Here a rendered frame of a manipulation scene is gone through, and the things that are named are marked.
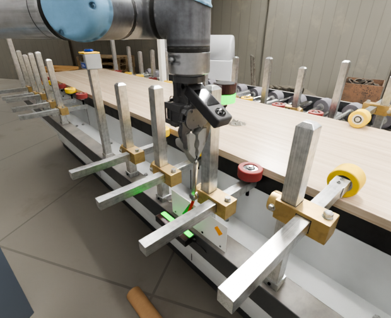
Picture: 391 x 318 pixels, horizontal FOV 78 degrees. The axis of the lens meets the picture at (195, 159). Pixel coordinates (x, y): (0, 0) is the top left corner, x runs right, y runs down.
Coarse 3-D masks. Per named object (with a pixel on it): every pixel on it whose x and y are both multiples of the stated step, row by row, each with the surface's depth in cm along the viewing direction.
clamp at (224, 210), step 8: (200, 184) 76; (200, 192) 73; (216, 192) 72; (224, 192) 72; (200, 200) 74; (216, 200) 68; (232, 200) 68; (216, 208) 69; (224, 208) 67; (232, 208) 69; (224, 216) 68
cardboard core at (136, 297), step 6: (132, 288) 129; (138, 288) 130; (132, 294) 126; (138, 294) 126; (144, 294) 128; (132, 300) 124; (138, 300) 123; (144, 300) 123; (132, 306) 124; (138, 306) 121; (144, 306) 120; (150, 306) 121; (138, 312) 120; (144, 312) 118; (150, 312) 118; (156, 312) 119
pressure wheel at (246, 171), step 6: (246, 162) 81; (252, 162) 81; (240, 168) 77; (246, 168) 78; (252, 168) 77; (258, 168) 77; (240, 174) 77; (246, 174) 75; (252, 174) 75; (258, 174) 75; (246, 180) 76; (252, 180) 76; (258, 180) 76; (246, 192) 82
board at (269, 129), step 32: (128, 96) 170; (224, 128) 112; (256, 128) 112; (288, 128) 112; (352, 128) 112; (256, 160) 84; (320, 160) 84; (352, 160) 84; (384, 160) 84; (384, 192) 67; (384, 224) 58
